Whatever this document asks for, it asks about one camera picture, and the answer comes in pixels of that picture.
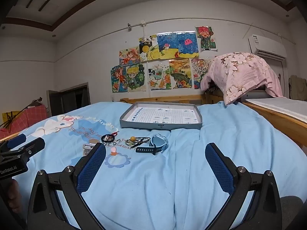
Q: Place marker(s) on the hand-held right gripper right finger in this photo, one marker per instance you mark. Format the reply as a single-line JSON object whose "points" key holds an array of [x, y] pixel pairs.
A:
{"points": [[219, 170]]}

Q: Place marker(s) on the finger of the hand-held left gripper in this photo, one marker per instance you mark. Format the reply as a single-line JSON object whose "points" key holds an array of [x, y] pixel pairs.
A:
{"points": [[33, 146], [16, 140]]}

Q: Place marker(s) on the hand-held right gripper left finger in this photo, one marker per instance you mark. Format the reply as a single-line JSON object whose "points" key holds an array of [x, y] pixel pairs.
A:
{"points": [[91, 170]]}

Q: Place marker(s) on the silver hair clip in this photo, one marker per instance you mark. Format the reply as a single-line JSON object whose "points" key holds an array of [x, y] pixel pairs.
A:
{"points": [[87, 146]]}

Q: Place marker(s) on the grey shallow tray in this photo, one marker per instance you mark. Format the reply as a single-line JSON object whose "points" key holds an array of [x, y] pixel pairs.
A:
{"points": [[165, 117]]}

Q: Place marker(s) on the person's left hand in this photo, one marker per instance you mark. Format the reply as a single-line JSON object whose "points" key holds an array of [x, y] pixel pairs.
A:
{"points": [[13, 194]]}

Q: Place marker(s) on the yellow bag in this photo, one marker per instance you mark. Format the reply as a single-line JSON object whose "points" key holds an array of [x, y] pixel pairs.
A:
{"points": [[7, 118]]}

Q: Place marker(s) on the red plaid cloth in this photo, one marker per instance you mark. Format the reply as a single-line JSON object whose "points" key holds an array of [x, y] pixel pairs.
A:
{"points": [[31, 117]]}

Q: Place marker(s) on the black clothes hanger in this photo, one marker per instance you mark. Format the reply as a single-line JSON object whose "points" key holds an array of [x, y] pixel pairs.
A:
{"points": [[36, 101]]}

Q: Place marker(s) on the blue printed blanket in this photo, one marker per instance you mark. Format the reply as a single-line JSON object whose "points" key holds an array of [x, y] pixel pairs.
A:
{"points": [[168, 184]]}

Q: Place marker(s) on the grey plastic box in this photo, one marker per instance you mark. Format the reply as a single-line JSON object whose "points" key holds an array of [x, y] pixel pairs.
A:
{"points": [[257, 94]]}

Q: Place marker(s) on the wooden headboard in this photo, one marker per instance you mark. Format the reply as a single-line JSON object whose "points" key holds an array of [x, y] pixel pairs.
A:
{"points": [[168, 98]]}

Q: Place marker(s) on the white mattress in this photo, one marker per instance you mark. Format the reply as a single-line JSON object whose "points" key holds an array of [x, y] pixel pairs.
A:
{"points": [[283, 107]]}

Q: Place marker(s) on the pink floral cloth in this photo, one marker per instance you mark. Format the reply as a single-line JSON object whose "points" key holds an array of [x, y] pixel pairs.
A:
{"points": [[239, 74]]}

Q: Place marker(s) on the beige hanging garment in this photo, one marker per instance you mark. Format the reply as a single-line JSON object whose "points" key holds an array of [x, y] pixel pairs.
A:
{"points": [[298, 88]]}

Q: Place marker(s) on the white air conditioner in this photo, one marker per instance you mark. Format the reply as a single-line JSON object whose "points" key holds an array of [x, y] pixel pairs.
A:
{"points": [[263, 44]]}

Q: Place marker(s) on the dark doorway frame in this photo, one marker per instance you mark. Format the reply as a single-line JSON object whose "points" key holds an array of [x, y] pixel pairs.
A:
{"points": [[72, 98]]}

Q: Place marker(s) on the wooden side bed rail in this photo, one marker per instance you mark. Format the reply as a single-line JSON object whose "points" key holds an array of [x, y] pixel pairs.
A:
{"points": [[275, 122]]}

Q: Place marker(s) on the group of wall drawings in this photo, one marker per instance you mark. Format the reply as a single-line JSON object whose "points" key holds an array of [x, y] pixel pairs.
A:
{"points": [[177, 43]]}

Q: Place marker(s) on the small white wall bracket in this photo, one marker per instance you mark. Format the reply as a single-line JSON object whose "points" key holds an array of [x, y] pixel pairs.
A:
{"points": [[129, 26]]}

